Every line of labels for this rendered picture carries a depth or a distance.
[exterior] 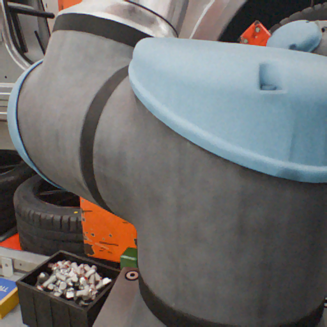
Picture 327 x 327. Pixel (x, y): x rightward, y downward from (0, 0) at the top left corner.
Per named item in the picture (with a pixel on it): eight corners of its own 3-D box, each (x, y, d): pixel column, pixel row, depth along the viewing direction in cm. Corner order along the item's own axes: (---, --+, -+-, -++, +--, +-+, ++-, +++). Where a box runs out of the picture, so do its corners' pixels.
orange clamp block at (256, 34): (280, 45, 94) (258, 22, 94) (280, 45, 87) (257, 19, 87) (260, 64, 97) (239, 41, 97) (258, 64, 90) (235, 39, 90)
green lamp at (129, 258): (145, 265, 70) (145, 248, 68) (138, 276, 66) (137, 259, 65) (128, 261, 71) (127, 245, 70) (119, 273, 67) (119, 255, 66)
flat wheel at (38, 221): (170, 200, 183) (170, 160, 176) (167, 276, 120) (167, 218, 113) (52, 199, 185) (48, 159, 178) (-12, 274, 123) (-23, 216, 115)
